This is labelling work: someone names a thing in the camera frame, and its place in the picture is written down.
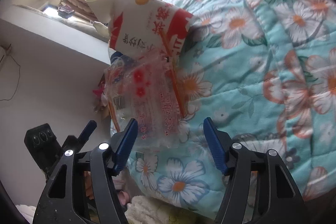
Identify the pink puffer jacket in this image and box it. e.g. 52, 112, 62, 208
64, 0, 98, 22

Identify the floral teal quilt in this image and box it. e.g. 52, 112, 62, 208
128, 0, 335, 223

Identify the red white tissue box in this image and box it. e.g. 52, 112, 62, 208
108, 0, 194, 59

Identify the white paper cup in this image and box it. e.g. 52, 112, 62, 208
85, 0, 116, 23

